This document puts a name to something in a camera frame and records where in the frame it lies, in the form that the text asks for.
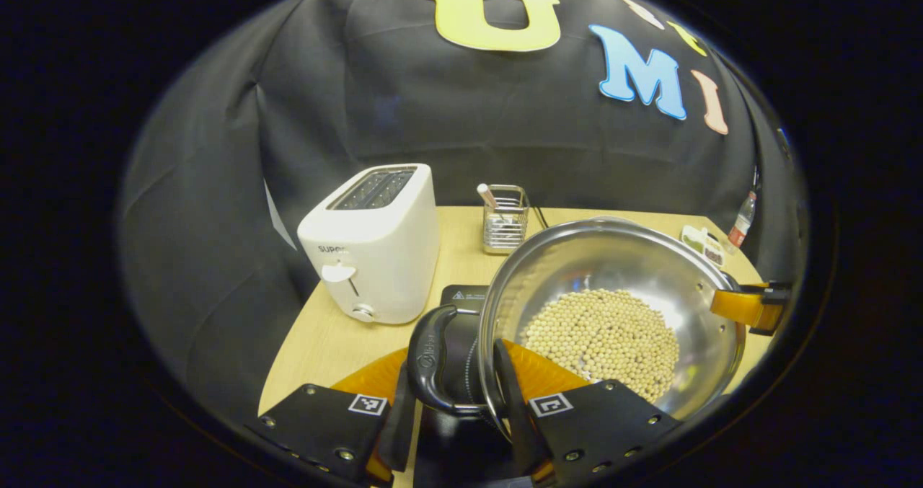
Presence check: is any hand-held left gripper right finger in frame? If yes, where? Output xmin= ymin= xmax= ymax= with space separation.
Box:
xmin=493 ymin=339 xmax=682 ymax=485

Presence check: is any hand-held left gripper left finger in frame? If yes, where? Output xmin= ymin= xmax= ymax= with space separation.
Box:
xmin=245 ymin=347 xmax=419 ymax=485

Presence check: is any black induction cooktop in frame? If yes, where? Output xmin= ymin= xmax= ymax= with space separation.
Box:
xmin=411 ymin=284 xmax=520 ymax=485

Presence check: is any stainless steel pot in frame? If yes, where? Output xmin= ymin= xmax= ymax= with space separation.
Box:
xmin=407 ymin=217 xmax=747 ymax=438

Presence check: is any white divided bean dish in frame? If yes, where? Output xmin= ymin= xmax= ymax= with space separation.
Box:
xmin=680 ymin=225 xmax=725 ymax=267

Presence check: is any clear plastic water bottle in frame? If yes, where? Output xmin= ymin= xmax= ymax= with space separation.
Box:
xmin=727 ymin=190 xmax=758 ymax=248

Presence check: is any pile of soybeans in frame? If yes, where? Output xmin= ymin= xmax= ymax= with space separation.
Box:
xmin=519 ymin=289 xmax=680 ymax=404

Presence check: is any white toaster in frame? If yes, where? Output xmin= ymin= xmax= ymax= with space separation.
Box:
xmin=297 ymin=163 xmax=441 ymax=325

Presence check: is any black backdrop cloth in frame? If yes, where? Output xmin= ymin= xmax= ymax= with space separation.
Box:
xmin=119 ymin=0 xmax=808 ymax=424

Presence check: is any metal wire utensil holder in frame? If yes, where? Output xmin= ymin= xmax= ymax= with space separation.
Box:
xmin=482 ymin=185 xmax=531 ymax=255

